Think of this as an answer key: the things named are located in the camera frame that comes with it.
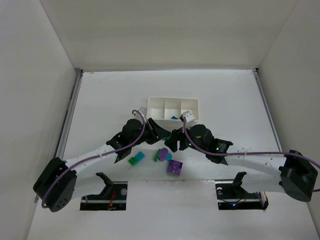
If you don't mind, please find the purple square lego brick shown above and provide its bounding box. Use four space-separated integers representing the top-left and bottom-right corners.
166 159 183 177

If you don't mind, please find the green lego brick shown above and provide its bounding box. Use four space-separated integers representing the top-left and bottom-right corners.
161 135 171 141

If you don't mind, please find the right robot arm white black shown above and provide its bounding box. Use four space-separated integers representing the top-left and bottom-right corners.
164 124 318 202

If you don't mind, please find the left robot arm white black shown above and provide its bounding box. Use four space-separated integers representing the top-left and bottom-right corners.
33 118 171 213

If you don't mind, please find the teal lego under purple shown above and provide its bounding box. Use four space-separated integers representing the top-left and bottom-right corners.
165 153 172 162

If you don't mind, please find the green flat lego piece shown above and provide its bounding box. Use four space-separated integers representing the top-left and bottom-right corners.
153 148 161 162

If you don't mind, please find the white three-compartment container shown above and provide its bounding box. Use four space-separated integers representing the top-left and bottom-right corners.
146 96 199 130

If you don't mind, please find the green teal lego stack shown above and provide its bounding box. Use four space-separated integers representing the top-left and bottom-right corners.
128 151 145 166

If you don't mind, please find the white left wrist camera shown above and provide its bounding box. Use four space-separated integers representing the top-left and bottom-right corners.
138 107 147 116

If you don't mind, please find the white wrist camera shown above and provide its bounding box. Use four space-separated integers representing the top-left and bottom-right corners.
138 107 147 116
179 111 196 124

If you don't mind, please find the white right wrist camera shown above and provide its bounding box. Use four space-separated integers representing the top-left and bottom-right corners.
179 111 196 124

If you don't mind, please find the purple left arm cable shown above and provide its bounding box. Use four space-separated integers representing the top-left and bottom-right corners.
41 109 147 209

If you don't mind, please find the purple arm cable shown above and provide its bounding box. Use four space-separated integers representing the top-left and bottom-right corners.
183 117 320 193
41 109 147 209

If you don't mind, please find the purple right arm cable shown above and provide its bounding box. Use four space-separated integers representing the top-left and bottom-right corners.
183 117 320 193

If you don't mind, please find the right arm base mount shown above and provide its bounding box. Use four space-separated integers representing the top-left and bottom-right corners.
215 172 269 211

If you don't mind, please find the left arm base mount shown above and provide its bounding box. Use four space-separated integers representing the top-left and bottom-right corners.
79 172 128 211

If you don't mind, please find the left aluminium rail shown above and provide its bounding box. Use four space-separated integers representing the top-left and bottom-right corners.
33 68 83 212

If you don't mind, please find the aluminium rail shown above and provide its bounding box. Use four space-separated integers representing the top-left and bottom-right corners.
33 68 83 212
252 68 280 146

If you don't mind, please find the right aluminium rail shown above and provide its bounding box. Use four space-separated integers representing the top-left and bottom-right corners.
252 68 280 146

